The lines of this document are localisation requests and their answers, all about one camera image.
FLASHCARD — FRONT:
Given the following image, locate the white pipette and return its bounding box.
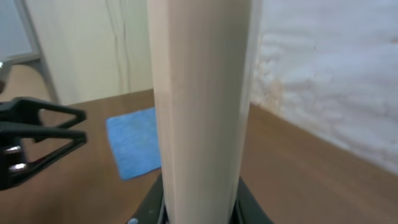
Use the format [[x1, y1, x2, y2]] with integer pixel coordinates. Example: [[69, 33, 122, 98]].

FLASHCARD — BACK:
[[146, 0, 264, 224]]

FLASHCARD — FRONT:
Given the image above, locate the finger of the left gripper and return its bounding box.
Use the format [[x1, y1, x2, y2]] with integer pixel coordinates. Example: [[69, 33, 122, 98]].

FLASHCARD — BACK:
[[0, 121, 88, 191], [0, 96, 87, 129]]

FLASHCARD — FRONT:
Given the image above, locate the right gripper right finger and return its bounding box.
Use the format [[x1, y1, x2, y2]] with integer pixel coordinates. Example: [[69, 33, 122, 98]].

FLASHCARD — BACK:
[[231, 175, 274, 224]]

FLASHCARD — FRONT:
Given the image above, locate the blue cloth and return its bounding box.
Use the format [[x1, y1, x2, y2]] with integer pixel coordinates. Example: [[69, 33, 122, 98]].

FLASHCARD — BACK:
[[105, 106, 162, 181]]

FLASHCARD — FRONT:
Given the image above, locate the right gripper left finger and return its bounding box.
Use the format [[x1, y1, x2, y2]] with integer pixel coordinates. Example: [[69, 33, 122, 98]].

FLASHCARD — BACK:
[[126, 172, 167, 224]]

